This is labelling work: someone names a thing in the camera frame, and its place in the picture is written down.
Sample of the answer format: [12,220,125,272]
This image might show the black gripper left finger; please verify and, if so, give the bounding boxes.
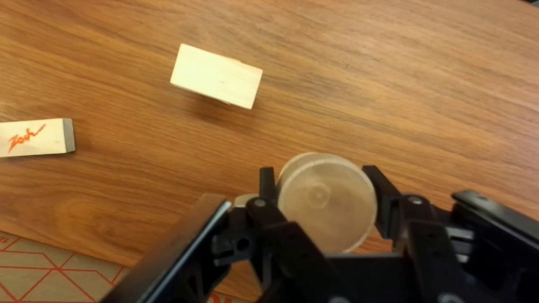
[244,164,340,303]

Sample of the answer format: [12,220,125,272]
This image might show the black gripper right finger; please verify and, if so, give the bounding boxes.
[360,163,468,303]

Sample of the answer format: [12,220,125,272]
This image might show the wooden wine cup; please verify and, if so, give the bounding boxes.
[276,149,379,255]

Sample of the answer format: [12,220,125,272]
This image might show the flat rectangular wooden block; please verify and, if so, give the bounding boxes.
[168,42,264,111]

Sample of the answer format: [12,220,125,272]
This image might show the wooden block red writing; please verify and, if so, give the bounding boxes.
[0,116,77,159]

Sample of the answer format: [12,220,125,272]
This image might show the large cardboard box red print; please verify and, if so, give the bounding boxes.
[0,228,131,303]

